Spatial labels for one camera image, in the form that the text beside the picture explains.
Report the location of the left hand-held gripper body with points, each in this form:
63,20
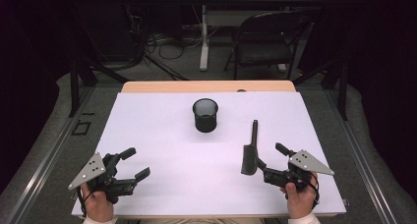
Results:
91,171

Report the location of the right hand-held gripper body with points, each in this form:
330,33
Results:
308,163

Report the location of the black spatula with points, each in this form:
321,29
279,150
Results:
250,158

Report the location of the black mesh pen holder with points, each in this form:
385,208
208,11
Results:
205,121

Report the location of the person's left hand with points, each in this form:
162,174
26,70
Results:
97,207

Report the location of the person's right hand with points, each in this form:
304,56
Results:
303,202

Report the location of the white table mat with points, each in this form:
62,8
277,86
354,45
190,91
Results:
196,171

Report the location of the black folding chair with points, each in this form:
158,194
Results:
265,52

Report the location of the white-legged desk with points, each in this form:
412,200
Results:
204,37

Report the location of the aluminium floor rail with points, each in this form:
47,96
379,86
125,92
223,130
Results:
42,161
360,158

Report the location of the black metal frame stand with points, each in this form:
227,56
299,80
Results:
74,86
343,93

